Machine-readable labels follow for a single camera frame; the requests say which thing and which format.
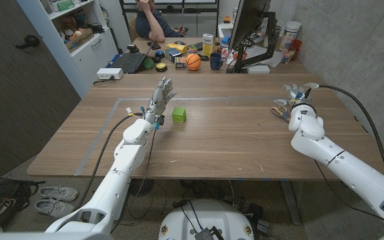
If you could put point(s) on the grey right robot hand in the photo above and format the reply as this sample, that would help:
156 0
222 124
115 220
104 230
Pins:
295 93

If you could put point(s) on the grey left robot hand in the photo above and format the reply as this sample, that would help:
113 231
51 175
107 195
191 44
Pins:
157 101

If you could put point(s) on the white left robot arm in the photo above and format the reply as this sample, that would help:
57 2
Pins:
125 160

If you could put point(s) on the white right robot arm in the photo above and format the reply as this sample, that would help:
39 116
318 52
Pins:
345 166

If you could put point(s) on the green cube block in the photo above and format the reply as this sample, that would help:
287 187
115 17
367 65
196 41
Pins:
179 115

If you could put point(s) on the yellow buzzer button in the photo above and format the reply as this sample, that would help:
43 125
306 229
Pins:
161 67

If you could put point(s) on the flat white box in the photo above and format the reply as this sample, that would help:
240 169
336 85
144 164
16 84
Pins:
258 69

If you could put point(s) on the red cup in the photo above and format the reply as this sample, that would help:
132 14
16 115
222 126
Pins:
295 48

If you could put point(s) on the blue buzzer button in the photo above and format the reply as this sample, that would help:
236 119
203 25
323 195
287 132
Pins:
160 54

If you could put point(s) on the black open laptop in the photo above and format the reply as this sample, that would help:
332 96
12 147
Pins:
130 61

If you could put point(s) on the dark blue box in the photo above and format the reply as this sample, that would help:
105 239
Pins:
172 55

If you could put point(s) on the small orange basketball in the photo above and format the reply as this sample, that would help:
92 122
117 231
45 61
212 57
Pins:
193 62

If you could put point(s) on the white power box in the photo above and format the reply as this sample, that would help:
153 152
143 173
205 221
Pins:
109 73

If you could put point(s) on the black smartphone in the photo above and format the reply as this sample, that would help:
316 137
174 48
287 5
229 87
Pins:
154 45

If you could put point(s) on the yellow toy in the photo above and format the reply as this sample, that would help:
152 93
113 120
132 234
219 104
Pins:
177 48

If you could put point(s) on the white cylindrical container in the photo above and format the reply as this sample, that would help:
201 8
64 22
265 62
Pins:
290 33

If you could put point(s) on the orange round object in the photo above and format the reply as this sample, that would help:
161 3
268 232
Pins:
239 55

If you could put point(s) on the black keyboard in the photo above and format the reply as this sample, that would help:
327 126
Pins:
197 46

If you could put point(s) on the dark blue mug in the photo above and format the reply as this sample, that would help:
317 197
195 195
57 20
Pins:
215 61

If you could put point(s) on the yellow and white carton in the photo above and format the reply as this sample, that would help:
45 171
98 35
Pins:
208 45

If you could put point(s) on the seated person in dark shirt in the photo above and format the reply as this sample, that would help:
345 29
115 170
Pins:
148 23

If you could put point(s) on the white shelf cabinet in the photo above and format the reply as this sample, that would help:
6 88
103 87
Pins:
88 56

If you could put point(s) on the black computer monitor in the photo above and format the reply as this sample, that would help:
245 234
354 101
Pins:
248 20

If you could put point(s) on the cardboard box of items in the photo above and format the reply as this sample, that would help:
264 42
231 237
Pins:
80 40

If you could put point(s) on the white robot torso base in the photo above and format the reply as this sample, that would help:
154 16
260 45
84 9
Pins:
205 216

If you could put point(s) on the grey sneaker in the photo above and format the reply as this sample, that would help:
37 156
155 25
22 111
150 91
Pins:
53 208
58 193

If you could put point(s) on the small black box on torso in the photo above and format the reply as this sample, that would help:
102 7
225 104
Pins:
208 234

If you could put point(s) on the black backpack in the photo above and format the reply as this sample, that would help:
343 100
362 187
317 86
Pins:
2 200

